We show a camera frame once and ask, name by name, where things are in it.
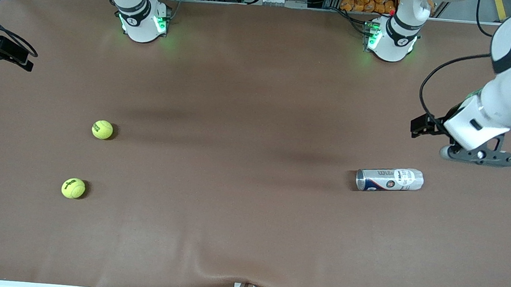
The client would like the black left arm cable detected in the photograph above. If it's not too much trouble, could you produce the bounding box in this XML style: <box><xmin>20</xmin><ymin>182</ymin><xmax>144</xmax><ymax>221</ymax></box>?
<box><xmin>417</xmin><ymin>47</ymin><xmax>493</xmax><ymax>125</ymax></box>

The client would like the yellow Wilson tennis ball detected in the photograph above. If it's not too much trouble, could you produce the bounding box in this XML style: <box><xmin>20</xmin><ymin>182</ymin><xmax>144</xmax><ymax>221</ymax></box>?
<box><xmin>61</xmin><ymin>177</ymin><xmax>87</xmax><ymax>200</ymax></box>

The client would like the brown table mat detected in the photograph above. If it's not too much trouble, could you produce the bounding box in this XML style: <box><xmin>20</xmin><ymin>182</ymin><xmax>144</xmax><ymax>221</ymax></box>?
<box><xmin>0</xmin><ymin>0</ymin><xmax>511</xmax><ymax>287</ymax></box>

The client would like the yellow Roland Garros tennis ball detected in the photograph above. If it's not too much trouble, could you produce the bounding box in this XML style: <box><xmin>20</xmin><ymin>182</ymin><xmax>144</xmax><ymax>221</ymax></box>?
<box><xmin>91</xmin><ymin>119</ymin><xmax>114</xmax><ymax>141</ymax></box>

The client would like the clear Wilson tennis ball can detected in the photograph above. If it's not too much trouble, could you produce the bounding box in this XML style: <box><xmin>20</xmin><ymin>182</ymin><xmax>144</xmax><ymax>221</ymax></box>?
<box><xmin>355</xmin><ymin>164</ymin><xmax>426</xmax><ymax>197</ymax></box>

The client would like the orange objects pile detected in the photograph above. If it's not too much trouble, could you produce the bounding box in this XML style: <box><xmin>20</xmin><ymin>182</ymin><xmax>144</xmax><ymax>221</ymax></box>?
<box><xmin>340</xmin><ymin>0</ymin><xmax>436</xmax><ymax>19</ymax></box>

